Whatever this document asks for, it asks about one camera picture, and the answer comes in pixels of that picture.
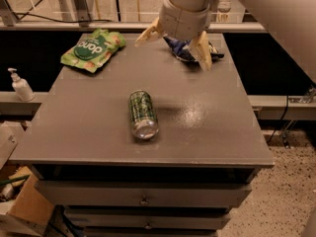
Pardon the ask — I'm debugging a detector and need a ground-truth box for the grey drawer cabinet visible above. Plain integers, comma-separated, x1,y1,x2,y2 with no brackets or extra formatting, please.
11,35,274,237

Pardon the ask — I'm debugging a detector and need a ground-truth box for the white pump bottle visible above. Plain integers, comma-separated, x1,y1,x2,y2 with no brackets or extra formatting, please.
8,68,35,102

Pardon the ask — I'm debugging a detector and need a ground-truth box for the blue chip bag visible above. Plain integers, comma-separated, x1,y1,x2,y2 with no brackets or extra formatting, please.
163,36,224,62

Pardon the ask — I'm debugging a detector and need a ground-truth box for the cardboard box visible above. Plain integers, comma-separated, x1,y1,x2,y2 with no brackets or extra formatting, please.
0,166,54,236

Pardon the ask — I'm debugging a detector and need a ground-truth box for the green soda can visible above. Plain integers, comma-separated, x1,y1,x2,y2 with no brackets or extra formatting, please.
128,90,159,140

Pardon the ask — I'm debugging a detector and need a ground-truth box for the metal drawer knob upper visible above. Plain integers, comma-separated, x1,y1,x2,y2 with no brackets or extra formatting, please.
139,197,149,206

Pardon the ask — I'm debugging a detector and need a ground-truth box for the metal drawer knob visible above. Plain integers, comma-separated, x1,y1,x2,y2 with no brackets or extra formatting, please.
144,222,153,230
139,197,149,206

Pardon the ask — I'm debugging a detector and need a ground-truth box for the green snack bag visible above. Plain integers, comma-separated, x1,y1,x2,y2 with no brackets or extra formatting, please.
60,29,126,73

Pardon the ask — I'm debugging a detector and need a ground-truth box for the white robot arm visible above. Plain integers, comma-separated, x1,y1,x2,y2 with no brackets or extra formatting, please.
135,0,316,81

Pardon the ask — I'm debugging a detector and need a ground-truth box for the metal drawer knob lower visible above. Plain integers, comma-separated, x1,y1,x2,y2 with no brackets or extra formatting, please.
144,222,153,230

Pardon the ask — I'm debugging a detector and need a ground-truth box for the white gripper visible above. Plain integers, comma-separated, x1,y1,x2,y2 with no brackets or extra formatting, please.
134,0,212,71

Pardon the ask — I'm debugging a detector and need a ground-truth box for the black cable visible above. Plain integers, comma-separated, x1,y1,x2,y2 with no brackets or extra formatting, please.
13,12,115,25

